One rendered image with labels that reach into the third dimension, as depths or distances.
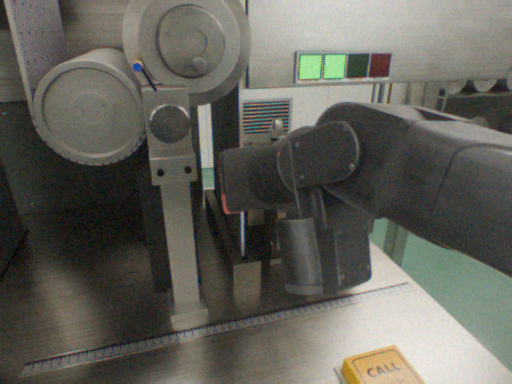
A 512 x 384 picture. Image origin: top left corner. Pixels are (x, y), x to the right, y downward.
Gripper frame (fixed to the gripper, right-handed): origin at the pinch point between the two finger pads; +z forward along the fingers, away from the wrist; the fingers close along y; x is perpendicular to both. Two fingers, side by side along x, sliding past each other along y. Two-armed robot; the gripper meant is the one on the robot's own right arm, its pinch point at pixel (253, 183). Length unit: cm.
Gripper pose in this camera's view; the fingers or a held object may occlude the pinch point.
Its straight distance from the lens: 45.5
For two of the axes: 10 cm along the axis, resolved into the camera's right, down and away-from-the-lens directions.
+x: -1.1, -9.9, 0.3
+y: 9.7, -1.0, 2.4
